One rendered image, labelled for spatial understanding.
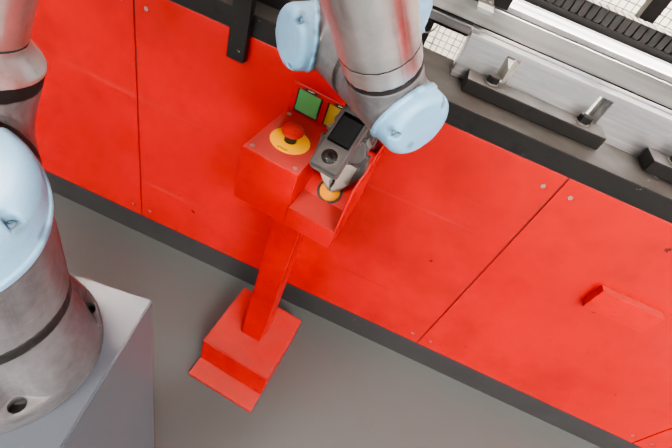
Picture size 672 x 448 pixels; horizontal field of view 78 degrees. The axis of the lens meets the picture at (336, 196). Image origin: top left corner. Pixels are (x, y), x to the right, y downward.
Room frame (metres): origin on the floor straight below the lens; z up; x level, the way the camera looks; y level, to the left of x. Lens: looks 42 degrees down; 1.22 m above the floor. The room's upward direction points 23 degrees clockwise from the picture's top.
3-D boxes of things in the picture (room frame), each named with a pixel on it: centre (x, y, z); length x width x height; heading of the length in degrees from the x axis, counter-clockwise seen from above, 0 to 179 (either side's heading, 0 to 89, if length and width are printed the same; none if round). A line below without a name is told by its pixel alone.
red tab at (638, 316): (0.73, -0.72, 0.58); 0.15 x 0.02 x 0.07; 87
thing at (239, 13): (0.75, 0.31, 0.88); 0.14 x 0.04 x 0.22; 177
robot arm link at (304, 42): (0.47, 0.07, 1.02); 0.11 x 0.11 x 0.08; 48
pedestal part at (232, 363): (0.55, 0.07, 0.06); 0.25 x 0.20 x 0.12; 171
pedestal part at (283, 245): (0.58, 0.06, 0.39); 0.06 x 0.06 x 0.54; 81
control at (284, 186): (0.58, 0.06, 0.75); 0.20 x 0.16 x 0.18; 81
